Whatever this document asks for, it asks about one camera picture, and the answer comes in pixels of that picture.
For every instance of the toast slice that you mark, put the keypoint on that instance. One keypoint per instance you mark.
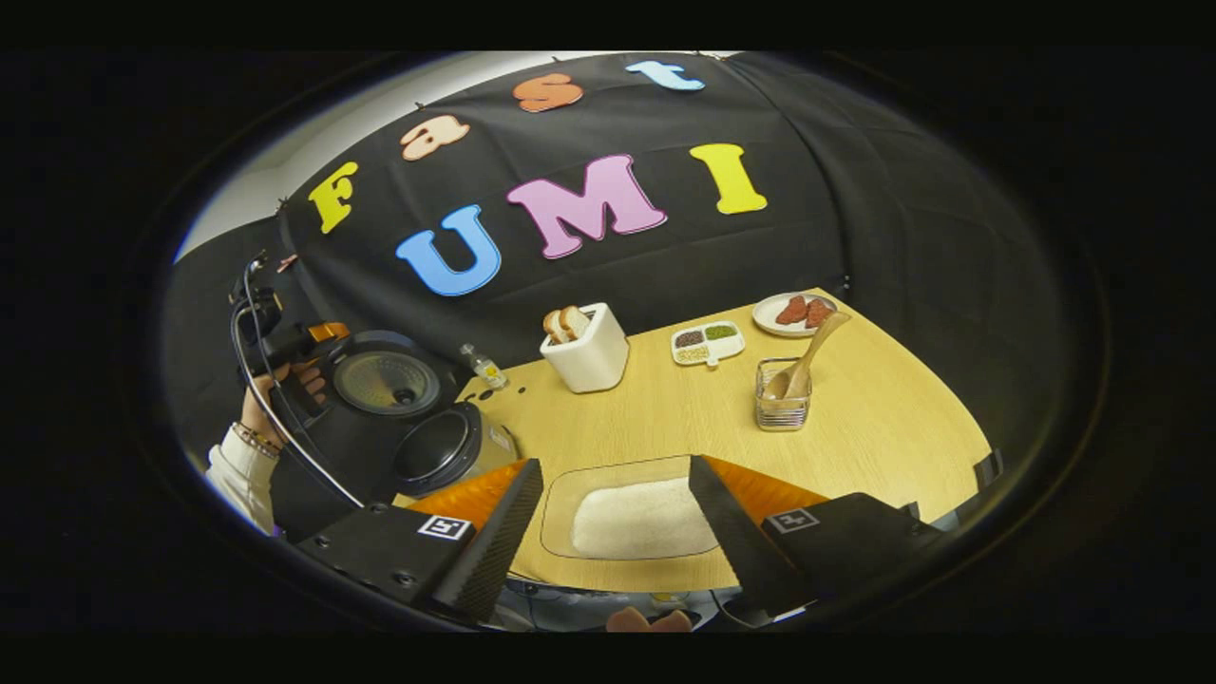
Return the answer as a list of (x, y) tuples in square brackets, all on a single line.
[(554, 328), (576, 321)]

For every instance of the small glass bottle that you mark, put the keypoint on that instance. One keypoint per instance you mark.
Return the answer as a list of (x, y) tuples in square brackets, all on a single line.
[(487, 370)]

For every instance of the white toaster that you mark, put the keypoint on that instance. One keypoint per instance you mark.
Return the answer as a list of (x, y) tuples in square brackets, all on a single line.
[(594, 361)]

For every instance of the clear tray of white rice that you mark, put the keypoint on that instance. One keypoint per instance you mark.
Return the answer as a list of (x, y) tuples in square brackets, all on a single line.
[(636, 518)]

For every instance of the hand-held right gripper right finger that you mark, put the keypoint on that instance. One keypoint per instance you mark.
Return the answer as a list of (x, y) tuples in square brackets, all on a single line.
[(736, 541)]

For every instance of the dark grey rice cooker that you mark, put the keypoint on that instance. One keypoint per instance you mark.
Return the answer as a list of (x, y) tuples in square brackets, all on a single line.
[(437, 446)]

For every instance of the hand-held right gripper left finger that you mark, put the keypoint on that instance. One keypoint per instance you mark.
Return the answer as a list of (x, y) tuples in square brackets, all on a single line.
[(499, 541)]

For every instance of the wooden spoon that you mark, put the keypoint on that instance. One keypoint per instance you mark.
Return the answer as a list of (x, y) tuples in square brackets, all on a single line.
[(807, 366)]

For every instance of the white divided bean dish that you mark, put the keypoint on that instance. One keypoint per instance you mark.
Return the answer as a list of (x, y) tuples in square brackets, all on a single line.
[(708, 344)]

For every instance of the clear chopstick holder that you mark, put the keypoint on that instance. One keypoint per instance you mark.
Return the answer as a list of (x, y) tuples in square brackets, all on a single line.
[(781, 413)]

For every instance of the red meat slice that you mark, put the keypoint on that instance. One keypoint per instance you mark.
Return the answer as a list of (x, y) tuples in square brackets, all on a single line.
[(791, 310), (819, 313)]

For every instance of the white plate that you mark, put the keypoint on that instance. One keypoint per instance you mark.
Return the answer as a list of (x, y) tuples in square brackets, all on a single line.
[(765, 321)]

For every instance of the pink clip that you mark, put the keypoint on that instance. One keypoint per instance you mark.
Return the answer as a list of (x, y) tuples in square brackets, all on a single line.
[(286, 262)]

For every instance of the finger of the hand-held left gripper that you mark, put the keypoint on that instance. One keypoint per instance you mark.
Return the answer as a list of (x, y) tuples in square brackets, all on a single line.
[(328, 332)]

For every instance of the black backdrop cloth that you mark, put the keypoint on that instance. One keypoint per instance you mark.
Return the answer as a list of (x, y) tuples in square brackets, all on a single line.
[(855, 190)]

